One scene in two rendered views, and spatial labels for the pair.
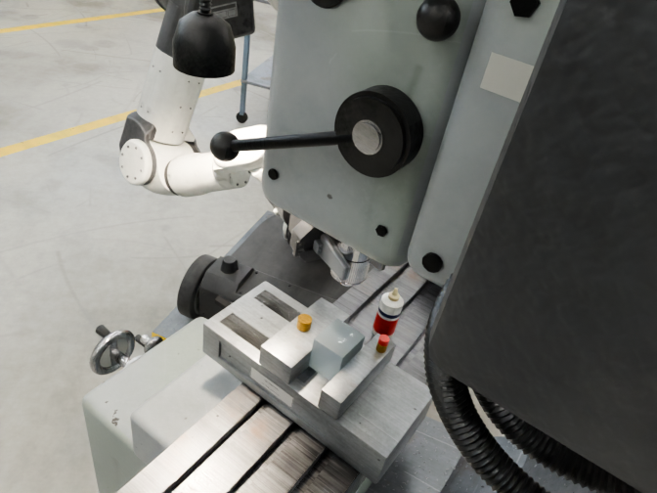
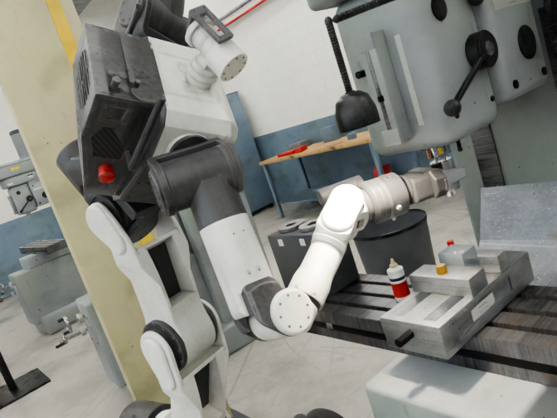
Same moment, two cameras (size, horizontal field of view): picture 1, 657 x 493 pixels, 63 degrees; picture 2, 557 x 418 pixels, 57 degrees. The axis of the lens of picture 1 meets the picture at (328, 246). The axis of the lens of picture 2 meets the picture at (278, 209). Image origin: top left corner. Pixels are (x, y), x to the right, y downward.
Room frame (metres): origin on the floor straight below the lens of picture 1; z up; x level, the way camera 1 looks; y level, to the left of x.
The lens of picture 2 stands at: (0.40, 1.05, 1.47)
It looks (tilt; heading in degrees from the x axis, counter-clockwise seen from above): 10 degrees down; 296
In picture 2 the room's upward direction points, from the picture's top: 19 degrees counter-clockwise
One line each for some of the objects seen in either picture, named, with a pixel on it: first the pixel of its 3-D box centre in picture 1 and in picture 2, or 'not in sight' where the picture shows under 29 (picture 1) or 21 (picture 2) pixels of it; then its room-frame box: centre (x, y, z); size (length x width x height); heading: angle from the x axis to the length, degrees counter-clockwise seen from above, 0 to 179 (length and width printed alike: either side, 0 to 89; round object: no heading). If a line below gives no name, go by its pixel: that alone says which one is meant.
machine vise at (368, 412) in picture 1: (316, 362); (457, 289); (0.56, -0.02, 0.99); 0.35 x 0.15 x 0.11; 60
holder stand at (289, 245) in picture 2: not in sight; (312, 254); (1.00, -0.32, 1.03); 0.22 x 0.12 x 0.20; 153
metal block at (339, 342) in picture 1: (336, 350); (459, 261); (0.55, -0.04, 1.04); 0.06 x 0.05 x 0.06; 150
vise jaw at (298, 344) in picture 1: (306, 337); (447, 279); (0.58, 0.01, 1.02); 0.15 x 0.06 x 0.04; 150
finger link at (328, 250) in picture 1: (330, 258); (452, 176); (0.51, -0.01, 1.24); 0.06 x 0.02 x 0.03; 36
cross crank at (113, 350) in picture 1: (123, 360); not in sight; (0.77, 0.41, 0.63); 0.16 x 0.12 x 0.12; 61
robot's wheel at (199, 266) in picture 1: (201, 287); not in sight; (1.20, 0.36, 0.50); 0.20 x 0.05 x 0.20; 166
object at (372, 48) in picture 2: not in sight; (384, 89); (0.58, 0.06, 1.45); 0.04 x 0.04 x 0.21; 61
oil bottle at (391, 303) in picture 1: (389, 311); (397, 279); (0.72, -0.13, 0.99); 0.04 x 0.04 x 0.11
